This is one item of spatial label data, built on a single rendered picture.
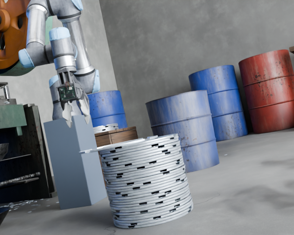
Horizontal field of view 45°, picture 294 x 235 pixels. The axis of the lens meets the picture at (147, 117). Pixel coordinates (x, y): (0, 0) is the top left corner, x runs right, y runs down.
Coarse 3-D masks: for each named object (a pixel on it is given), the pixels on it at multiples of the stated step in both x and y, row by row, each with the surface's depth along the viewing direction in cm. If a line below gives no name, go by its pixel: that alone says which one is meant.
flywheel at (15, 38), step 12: (0, 0) 264; (12, 0) 257; (24, 0) 246; (0, 12) 259; (12, 12) 258; (24, 12) 252; (0, 24) 260; (12, 24) 259; (24, 24) 252; (0, 36) 267; (12, 36) 260; (24, 36) 248; (12, 48) 261; (0, 60) 266; (12, 60) 257
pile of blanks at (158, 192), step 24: (144, 144) 113; (168, 144) 117; (120, 168) 115; (144, 168) 113; (168, 168) 115; (120, 192) 115; (144, 192) 112; (168, 192) 115; (120, 216) 117; (144, 216) 112; (168, 216) 115
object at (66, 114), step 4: (64, 104) 129; (68, 104) 131; (64, 108) 129; (68, 108) 131; (64, 112) 128; (68, 112) 131; (64, 116) 128; (68, 116) 131; (68, 120) 131; (68, 124) 131
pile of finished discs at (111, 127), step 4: (108, 124) 230; (112, 124) 233; (116, 124) 237; (96, 128) 227; (100, 128) 227; (104, 128) 228; (108, 128) 230; (112, 128) 232; (116, 128) 237; (96, 132) 226
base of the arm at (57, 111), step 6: (54, 102) 181; (60, 102) 179; (72, 102) 182; (54, 108) 181; (60, 108) 178; (72, 108) 180; (78, 108) 184; (54, 114) 179; (60, 114) 177; (72, 114) 178; (78, 114) 181
